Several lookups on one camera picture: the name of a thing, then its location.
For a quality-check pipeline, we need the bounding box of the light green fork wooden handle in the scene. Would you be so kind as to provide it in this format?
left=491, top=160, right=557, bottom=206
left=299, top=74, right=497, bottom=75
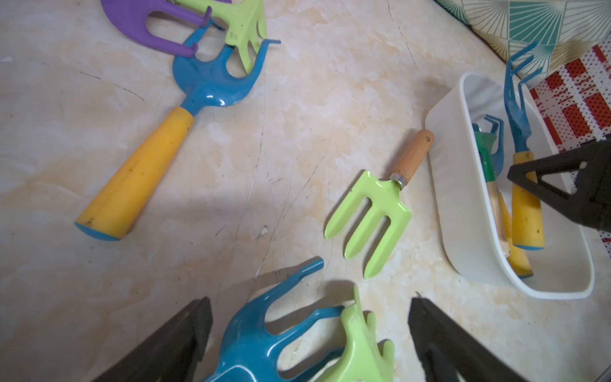
left=324, top=129, right=435, bottom=279

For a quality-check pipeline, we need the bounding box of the light green rake near purple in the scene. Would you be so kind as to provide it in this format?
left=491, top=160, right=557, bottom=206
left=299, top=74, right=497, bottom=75
left=175, top=0, right=267, bottom=74

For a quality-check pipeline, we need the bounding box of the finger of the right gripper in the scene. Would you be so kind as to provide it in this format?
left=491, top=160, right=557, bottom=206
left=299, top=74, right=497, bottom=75
left=507, top=138, right=611, bottom=232

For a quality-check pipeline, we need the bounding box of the white plastic storage box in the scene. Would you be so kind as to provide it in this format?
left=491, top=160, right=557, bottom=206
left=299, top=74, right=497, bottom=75
left=425, top=73, right=595, bottom=300

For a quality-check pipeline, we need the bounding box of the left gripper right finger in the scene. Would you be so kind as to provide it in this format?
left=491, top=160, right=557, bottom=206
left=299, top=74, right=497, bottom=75
left=408, top=297, right=524, bottom=381

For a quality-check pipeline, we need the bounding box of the teal yellow patterned pillow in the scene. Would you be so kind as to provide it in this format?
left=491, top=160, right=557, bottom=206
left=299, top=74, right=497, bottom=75
left=438, top=0, right=610, bottom=88

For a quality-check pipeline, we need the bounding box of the dark green rake wooden handle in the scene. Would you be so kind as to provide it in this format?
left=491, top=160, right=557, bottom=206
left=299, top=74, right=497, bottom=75
left=474, top=131, right=510, bottom=258

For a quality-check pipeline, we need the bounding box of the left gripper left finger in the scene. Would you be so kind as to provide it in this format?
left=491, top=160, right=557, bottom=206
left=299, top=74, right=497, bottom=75
left=95, top=297, right=213, bottom=381

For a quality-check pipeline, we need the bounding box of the purple rake pink handle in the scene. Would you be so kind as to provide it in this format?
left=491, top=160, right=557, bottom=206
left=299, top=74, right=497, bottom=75
left=100, top=0, right=213, bottom=58

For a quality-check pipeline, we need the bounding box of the light green rake wooden handle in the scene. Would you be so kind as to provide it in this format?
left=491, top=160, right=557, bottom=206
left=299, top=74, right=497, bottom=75
left=318, top=285, right=396, bottom=381

